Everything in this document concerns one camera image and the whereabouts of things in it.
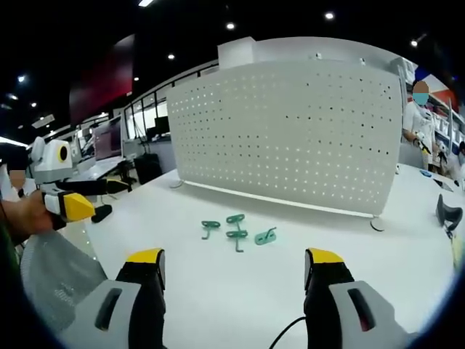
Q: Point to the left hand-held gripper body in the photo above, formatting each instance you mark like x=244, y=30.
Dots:
x=49, y=160

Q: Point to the black oblong object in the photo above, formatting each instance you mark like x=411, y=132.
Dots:
x=101, y=213

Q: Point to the flat tablet device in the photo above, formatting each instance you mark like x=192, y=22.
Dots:
x=443, y=184

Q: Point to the black office chair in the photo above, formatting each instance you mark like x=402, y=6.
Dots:
x=148, y=168

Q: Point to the red wall banner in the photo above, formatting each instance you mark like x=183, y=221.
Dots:
x=101, y=80

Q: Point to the black curved stand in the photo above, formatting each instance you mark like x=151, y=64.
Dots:
x=450, y=212

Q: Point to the white box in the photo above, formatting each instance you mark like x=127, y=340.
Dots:
x=236, y=52

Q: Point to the person's left hand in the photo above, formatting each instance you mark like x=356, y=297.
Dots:
x=25, y=218

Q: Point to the green flat-plate hook assembly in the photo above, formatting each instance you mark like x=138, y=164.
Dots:
x=262, y=238

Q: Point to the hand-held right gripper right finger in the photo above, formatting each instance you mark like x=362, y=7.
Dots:
x=348, y=309

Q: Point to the small blue object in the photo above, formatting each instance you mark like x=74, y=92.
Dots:
x=426, y=174

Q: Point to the computer monitor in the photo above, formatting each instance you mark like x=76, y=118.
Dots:
x=108, y=140

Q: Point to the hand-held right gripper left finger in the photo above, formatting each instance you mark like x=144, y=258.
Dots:
x=120, y=309

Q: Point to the white perforated mounting plate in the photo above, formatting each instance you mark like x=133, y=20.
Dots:
x=283, y=138

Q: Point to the grey mesh sheet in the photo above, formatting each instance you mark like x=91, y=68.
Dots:
x=54, y=276

